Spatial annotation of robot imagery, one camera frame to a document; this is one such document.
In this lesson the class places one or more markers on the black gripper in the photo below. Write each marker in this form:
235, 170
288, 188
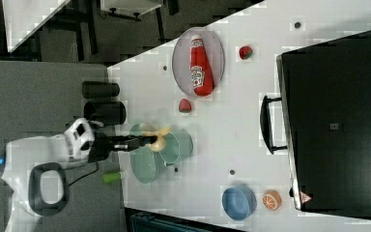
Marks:
103, 145

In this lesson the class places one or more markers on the peeled toy banana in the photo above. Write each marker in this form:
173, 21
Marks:
156, 139

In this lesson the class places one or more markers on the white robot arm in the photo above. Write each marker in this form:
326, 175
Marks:
35, 167

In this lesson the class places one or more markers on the teal mug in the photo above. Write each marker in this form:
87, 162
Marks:
178, 146

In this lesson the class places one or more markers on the green perforated colander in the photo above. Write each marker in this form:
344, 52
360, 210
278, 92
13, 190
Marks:
145, 164

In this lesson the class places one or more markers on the black cylinder lower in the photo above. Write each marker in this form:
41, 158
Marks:
110, 113

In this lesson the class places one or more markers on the black cylinder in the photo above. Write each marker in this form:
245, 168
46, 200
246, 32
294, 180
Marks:
96, 89
110, 113

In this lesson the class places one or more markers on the green toy vegetable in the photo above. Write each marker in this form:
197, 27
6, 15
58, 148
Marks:
109, 178

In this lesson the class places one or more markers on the light red toy strawberry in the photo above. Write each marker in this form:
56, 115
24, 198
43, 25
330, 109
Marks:
185, 106

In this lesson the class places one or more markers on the black cylinder upper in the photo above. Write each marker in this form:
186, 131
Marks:
96, 89

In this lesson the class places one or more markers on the red ketchup bottle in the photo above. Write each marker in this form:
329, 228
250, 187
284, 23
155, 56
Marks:
200, 69

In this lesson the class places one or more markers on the grey round plate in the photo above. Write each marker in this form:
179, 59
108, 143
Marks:
181, 58

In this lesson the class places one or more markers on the blue bowl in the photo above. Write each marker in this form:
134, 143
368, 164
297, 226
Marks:
239, 202

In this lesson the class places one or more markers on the dark red toy strawberry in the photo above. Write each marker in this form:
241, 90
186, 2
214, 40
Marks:
245, 52

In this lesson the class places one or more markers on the toy orange half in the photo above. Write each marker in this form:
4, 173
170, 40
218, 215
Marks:
272, 200

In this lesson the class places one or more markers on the black toaster oven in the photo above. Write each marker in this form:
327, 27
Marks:
325, 94

